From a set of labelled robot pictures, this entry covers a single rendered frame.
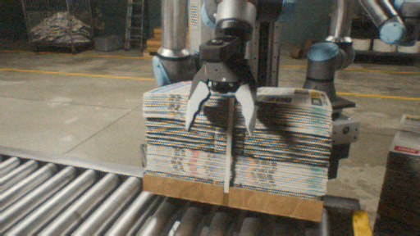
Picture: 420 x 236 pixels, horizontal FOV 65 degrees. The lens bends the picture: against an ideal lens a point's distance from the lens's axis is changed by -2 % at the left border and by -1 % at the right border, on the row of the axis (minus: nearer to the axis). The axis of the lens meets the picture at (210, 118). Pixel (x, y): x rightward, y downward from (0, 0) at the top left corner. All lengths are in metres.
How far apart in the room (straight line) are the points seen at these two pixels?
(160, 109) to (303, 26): 6.93
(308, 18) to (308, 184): 6.93
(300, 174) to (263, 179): 0.07
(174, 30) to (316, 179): 0.68
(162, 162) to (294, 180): 0.27
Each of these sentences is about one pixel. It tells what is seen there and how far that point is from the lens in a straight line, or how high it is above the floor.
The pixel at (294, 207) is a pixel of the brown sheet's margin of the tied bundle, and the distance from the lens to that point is 0.68.
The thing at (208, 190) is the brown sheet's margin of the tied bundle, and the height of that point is 0.86.
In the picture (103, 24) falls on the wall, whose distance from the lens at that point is 9.04.
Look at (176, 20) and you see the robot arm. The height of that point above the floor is 1.16.
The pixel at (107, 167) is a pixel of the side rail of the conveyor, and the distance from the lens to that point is 0.95.
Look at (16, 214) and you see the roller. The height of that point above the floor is 0.79.
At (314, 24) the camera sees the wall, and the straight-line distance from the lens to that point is 7.53.
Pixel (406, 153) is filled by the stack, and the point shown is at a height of 0.83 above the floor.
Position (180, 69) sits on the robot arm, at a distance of 1.14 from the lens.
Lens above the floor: 1.24
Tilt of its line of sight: 21 degrees down
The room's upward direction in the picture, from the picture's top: straight up
